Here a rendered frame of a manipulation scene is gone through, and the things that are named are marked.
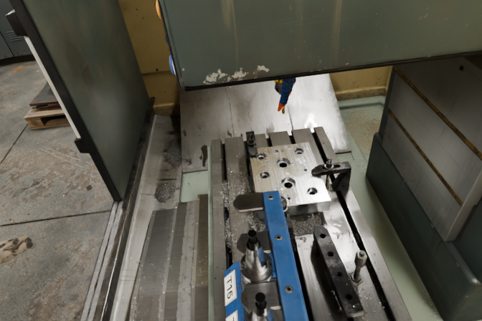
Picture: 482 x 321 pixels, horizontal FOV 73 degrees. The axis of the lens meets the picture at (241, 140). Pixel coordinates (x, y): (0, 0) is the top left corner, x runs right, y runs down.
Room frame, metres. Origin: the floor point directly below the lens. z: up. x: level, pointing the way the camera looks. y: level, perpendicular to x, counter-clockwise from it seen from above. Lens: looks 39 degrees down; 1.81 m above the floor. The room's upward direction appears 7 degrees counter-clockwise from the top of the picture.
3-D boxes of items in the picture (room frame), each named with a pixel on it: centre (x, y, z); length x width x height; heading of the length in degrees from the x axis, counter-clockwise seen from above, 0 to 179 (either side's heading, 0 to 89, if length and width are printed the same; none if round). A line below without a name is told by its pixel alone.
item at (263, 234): (0.39, 0.00, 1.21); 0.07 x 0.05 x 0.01; 90
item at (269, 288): (0.28, 0.00, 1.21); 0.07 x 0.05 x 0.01; 90
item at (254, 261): (0.33, 0.00, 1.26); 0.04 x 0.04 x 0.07
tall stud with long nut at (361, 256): (0.44, -0.27, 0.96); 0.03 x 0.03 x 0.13
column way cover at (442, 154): (0.74, -0.57, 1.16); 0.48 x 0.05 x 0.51; 0
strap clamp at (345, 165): (0.78, -0.29, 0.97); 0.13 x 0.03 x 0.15; 90
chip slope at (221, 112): (1.41, -0.12, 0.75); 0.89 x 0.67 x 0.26; 90
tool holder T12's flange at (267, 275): (0.33, 0.00, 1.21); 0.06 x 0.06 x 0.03
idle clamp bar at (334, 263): (0.46, -0.21, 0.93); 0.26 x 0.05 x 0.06; 5
